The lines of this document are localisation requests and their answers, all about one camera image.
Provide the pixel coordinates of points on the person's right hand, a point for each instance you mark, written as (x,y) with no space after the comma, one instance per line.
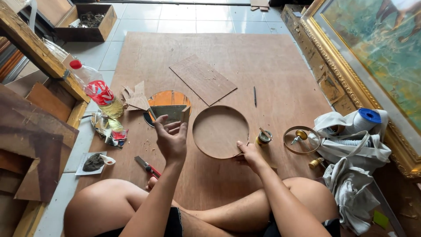
(251,156)

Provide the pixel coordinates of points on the person's left hand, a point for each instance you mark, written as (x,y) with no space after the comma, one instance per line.
(171,144)

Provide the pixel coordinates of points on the small wooden block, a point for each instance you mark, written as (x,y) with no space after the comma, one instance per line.
(186,114)

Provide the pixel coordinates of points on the round wooden tray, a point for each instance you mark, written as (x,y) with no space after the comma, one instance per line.
(218,131)

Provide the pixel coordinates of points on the small glue jar with brush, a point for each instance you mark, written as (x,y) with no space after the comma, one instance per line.
(263,138)

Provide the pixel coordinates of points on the square mirror piece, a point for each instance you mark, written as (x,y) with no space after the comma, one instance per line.
(167,113)

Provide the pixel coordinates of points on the red utility knife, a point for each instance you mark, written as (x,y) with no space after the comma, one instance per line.
(148,167)

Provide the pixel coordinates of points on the round mirror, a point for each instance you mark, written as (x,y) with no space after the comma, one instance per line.
(167,98)

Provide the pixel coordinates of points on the pile of cardboard scraps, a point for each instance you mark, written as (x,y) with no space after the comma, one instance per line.
(136,98)

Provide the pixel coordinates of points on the black pencil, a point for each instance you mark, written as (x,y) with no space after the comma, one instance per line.
(255,96)

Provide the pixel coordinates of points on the person's right leg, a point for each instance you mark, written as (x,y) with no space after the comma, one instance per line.
(302,194)

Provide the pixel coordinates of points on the person's leg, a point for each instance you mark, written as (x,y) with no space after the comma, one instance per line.
(98,207)
(302,194)

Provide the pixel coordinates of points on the brass knob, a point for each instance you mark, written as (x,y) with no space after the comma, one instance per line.
(315,163)

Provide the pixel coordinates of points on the white plastic scoop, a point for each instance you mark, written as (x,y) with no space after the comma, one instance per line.
(108,160)

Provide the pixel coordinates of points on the pile of mirror shards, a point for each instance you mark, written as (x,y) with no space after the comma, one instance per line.
(107,130)

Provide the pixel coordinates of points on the rectangular plywood piece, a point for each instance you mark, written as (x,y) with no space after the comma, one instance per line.
(203,80)

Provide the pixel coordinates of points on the grey putty lump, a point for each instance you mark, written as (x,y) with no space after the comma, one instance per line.
(93,162)

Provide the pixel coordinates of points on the black shorts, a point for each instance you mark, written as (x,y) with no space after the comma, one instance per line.
(174,225)

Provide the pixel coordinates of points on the large plywood sheet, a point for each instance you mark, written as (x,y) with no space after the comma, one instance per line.
(263,72)

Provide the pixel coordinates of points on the plastic bottle with red cap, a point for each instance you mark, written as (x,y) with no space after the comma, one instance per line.
(98,90)

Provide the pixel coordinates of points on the white paper sheet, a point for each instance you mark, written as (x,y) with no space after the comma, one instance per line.
(82,169)

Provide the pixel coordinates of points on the person's left leg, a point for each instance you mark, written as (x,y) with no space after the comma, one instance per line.
(98,207)

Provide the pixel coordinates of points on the white tote bag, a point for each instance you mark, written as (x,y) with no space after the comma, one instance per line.
(358,149)

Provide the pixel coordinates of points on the white crumpled cloth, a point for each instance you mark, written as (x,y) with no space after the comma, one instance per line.
(352,194)

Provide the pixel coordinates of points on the ornate wooden moulding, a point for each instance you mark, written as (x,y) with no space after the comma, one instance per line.
(315,62)

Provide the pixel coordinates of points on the white thread spool blue cap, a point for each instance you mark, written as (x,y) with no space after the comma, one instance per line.
(363,121)

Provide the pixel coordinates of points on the stack of brown boards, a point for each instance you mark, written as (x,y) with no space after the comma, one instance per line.
(29,138)

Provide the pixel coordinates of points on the wooden box with metal parts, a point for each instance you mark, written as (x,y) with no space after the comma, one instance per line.
(85,31)

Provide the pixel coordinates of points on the green sticky note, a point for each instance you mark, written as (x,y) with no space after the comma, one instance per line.
(381,219)

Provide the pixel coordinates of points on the metal ruler bar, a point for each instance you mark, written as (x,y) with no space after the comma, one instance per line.
(388,207)

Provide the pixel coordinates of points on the clear plastic bag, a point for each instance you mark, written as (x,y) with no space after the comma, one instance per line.
(56,49)

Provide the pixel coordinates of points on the wood offcuts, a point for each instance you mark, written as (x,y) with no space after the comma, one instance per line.
(259,4)

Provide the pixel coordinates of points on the gold framed painting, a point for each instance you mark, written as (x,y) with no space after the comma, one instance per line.
(371,49)

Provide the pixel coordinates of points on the wooden workbench frame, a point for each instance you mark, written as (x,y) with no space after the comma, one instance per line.
(36,49)

